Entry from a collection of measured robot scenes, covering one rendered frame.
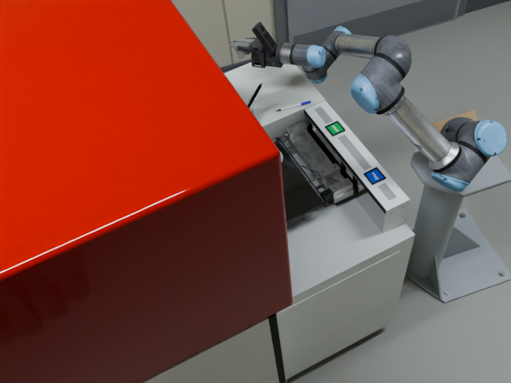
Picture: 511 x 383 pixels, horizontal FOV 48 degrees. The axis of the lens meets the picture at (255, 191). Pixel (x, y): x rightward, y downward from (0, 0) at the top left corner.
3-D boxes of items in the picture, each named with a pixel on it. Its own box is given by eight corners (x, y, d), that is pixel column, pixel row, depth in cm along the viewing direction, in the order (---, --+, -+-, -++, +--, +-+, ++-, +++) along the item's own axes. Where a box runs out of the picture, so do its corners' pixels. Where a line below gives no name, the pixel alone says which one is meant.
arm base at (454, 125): (471, 110, 208) (485, 109, 198) (484, 149, 210) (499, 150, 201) (433, 126, 207) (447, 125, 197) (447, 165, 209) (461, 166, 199)
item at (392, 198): (382, 233, 202) (386, 211, 190) (305, 133, 233) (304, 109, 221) (405, 222, 204) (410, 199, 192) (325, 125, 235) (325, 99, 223)
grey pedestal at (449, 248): (464, 209, 301) (505, 95, 235) (512, 280, 275) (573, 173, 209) (375, 238, 295) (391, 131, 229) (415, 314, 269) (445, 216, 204)
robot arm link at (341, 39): (414, 26, 171) (331, 20, 213) (391, 54, 170) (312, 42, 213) (434, 52, 176) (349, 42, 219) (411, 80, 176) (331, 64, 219)
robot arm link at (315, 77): (338, 66, 216) (331, 51, 206) (318, 89, 216) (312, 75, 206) (322, 57, 219) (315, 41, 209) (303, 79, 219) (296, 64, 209)
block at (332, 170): (322, 182, 210) (322, 177, 207) (317, 175, 212) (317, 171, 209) (341, 173, 211) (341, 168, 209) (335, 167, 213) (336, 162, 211)
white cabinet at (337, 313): (272, 394, 253) (256, 317, 188) (188, 233, 307) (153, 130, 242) (395, 327, 266) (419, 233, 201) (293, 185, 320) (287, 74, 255)
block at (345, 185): (333, 197, 205) (333, 192, 203) (328, 191, 207) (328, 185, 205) (352, 188, 207) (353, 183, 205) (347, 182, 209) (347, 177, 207)
